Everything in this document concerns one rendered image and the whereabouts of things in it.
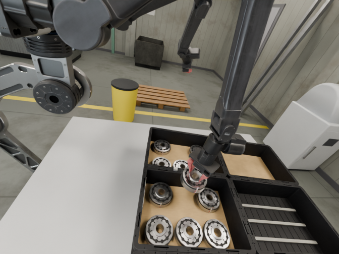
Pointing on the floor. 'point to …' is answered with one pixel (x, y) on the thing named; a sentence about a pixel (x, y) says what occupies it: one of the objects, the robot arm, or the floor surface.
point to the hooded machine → (307, 129)
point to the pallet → (162, 97)
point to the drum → (124, 99)
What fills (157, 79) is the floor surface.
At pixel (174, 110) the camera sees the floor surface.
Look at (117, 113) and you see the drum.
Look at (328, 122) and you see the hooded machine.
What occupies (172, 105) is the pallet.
